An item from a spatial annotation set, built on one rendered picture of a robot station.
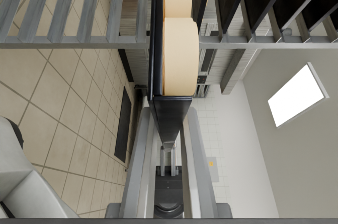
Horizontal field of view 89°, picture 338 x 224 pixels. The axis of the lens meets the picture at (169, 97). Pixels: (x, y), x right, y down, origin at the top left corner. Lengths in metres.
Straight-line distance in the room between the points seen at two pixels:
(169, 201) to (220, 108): 4.46
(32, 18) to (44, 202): 0.60
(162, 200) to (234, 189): 3.99
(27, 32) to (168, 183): 0.63
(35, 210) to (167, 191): 0.23
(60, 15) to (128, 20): 1.78
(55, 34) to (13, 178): 0.47
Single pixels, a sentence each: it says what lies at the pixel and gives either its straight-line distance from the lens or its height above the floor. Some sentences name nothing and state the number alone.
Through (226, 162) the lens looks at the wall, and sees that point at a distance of 4.41.
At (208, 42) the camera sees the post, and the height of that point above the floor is 0.91.
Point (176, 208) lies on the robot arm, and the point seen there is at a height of 0.79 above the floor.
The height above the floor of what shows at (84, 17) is 0.50.
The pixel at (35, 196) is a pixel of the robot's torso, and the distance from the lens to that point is 0.36.
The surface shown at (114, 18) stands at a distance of 0.67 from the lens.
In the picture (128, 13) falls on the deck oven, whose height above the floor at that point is 0.27.
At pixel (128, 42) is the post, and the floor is 0.65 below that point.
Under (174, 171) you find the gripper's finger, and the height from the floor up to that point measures 0.79.
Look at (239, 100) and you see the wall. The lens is 5.14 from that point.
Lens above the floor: 0.77
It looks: 1 degrees up
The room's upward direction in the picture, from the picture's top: 90 degrees clockwise
